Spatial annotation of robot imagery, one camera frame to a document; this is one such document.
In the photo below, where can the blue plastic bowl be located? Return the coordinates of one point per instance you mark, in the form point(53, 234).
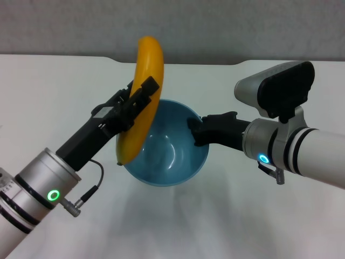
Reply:
point(172, 162)

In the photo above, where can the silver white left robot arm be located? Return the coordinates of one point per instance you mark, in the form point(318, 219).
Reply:
point(27, 199)

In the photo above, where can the yellow toy banana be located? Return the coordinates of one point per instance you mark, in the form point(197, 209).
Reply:
point(149, 62)

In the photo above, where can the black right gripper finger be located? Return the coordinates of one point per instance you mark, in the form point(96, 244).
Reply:
point(198, 129)

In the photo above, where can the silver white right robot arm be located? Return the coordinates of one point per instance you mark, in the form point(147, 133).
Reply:
point(302, 151)

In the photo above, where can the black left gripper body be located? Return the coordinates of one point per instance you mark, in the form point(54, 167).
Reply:
point(91, 137)

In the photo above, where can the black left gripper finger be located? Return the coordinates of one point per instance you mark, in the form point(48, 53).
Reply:
point(143, 94)
point(126, 90)

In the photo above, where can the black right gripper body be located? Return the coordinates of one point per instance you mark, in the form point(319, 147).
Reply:
point(226, 132)

